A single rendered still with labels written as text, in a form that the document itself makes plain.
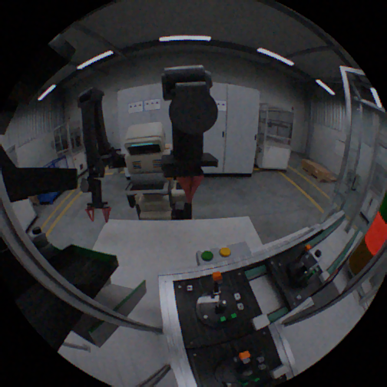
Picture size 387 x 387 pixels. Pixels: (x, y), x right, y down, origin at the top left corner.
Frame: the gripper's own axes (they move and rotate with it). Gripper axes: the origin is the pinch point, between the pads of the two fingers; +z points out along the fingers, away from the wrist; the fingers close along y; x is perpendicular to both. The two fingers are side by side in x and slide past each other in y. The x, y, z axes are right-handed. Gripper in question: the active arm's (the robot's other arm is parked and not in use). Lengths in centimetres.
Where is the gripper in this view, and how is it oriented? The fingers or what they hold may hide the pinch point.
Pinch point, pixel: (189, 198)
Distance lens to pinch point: 30.7
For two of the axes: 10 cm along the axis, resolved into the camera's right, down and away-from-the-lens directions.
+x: -1.8, -4.8, 8.6
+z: 0.0, 8.7, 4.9
